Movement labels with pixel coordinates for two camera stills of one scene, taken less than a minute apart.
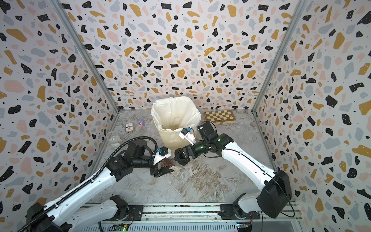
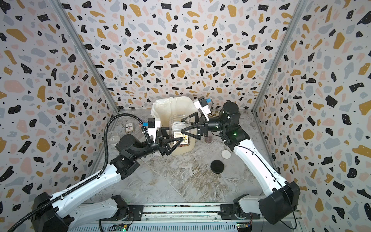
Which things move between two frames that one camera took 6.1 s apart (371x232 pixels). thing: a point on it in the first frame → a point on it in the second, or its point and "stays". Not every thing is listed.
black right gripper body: (199, 149) → (216, 126)
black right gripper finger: (180, 156) → (198, 126)
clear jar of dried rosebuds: (168, 163) → (177, 123)
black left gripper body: (141, 163) → (158, 146)
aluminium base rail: (206, 218) stays
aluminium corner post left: (60, 8) stays
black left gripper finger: (158, 172) → (162, 131)
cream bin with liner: (176, 113) stays
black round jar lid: (179, 157) → (217, 166)
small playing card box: (129, 127) stays
